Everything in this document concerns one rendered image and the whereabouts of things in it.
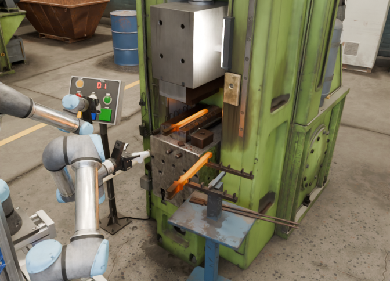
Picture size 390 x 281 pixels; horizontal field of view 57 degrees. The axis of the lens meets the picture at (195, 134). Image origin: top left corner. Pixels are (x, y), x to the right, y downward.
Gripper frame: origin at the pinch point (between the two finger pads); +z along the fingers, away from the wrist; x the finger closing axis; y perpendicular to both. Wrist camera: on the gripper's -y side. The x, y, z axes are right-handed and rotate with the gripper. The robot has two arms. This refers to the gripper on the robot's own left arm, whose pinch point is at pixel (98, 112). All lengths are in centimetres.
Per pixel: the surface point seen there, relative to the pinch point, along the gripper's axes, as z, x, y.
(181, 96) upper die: -5, -50, 14
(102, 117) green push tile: 9.6, 1.6, -1.9
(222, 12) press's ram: -10, -69, 61
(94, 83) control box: 10.3, 10.4, 19.1
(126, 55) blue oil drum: 403, 155, 133
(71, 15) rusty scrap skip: 467, 311, 223
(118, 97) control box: 10.7, -6.9, 11.9
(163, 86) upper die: -1.3, -38.3, 19.1
